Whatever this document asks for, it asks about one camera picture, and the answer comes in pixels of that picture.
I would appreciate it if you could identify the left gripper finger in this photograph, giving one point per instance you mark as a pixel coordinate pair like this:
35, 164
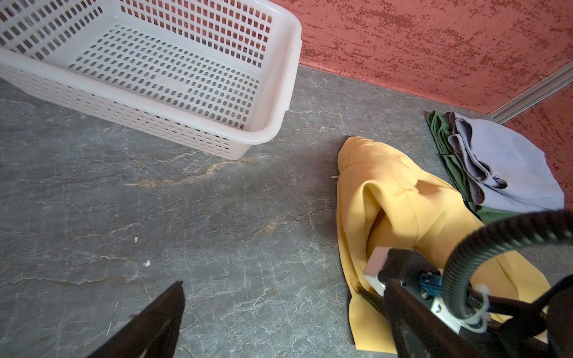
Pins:
154, 332

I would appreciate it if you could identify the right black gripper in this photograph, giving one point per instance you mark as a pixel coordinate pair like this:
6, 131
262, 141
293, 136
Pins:
516, 329

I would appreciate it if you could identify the yellow skirt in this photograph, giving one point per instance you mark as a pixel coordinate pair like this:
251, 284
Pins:
384, 199

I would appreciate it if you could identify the green skirt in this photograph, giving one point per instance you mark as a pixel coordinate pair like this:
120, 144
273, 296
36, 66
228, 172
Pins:
441, 129

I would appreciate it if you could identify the lavender skirt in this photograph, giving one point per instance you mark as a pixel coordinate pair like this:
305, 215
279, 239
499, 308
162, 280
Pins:
506, 171

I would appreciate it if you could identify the white plastic laundry basket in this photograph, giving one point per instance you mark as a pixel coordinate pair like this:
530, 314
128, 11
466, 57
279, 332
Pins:
216, 76

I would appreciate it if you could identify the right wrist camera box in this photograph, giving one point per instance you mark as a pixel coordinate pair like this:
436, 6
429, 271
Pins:
422, 280

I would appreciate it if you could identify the right aluminium corner post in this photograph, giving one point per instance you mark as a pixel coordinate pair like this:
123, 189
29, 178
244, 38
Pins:
534, 95

